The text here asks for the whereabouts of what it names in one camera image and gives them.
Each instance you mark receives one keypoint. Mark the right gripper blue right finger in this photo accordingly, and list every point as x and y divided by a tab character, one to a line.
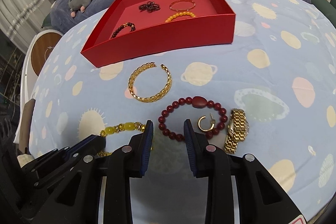
192	146

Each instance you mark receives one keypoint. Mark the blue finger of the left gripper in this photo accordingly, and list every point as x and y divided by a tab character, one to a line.
91	145

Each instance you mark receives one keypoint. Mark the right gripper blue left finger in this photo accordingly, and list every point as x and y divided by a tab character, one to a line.
144	148

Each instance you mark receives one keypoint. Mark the gold hoop earring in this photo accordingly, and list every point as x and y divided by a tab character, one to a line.
206	123

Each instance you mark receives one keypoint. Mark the gold link wristwatch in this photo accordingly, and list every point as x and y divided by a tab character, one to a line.
237	130

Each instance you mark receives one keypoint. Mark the gold braided cuff bangle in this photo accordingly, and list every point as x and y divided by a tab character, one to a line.
149	87

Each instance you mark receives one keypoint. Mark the thin rose gold bangle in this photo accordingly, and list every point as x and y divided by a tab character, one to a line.
182	5

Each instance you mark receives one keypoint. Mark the blue planet print bedsheet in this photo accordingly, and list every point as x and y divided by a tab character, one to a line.
280	69

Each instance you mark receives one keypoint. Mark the round wooden side table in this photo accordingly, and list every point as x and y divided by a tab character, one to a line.
39	50

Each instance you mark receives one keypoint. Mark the red cardboard box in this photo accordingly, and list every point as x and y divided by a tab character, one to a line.
137	28

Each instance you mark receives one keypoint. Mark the white sheer curtain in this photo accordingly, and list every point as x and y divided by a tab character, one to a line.
21	20

